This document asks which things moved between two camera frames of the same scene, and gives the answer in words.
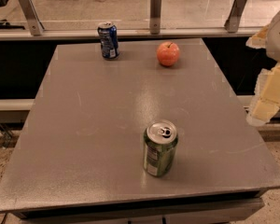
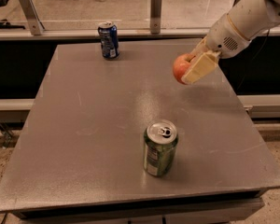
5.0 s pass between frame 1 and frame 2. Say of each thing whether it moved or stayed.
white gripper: moved
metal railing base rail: stayed
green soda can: stayed
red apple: moved
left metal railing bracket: stayed
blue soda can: stayed
